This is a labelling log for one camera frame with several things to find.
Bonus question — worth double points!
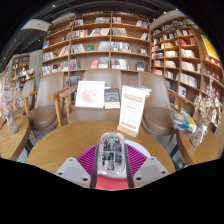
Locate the glass vase pink dried flowers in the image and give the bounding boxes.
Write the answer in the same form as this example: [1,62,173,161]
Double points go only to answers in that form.
[0,79,29,135]

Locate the transparent computer mouse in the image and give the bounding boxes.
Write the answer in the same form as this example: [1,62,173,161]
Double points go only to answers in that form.
[96,132,128,178]

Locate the glass vase pale dried flowers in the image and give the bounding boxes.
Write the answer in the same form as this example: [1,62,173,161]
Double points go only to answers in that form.
[189,74,224,148]

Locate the light blue book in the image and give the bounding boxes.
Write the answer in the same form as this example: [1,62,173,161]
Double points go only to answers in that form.
[124,84,153,98]

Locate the dark cover book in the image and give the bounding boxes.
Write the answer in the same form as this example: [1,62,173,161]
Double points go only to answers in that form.
[103,87,121,110]

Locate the white mouse pad red rest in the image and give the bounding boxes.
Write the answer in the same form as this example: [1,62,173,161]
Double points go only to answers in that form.
[94,138,150,192]

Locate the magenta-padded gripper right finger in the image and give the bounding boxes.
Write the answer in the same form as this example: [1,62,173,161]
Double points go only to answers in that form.
[123,143,170,189]

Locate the round wooden side table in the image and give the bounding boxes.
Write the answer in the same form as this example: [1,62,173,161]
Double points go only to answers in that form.
[0,114,32,162]
[175,128,219,167]

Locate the distant wooden bookshelf unit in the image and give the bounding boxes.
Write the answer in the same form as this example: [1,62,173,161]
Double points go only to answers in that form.
[11,54,36,88]

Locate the white sign on wooden base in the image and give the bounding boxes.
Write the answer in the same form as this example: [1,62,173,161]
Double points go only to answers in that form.
[116,84,147,138]

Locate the beige armchair wooden arms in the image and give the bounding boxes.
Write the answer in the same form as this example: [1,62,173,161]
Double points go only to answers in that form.
[59,68,123,125]
[138,71,184,138]
[25,71,73,133]

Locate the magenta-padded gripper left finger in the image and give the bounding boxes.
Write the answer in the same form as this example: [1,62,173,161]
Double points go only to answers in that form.
[54,144,100,190]

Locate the stack of colourful books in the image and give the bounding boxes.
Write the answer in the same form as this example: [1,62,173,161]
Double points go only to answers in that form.
[170,109,198,134]

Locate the wide wooden bookshelf unit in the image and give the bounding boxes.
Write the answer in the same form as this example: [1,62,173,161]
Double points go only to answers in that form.
[40,11,152,81]

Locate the white framed red print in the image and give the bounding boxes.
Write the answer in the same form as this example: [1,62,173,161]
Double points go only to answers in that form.
[74,80,106,109]

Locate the hanging white ceiling sign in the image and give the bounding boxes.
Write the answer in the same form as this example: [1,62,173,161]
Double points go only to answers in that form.
[20,18,53,33]

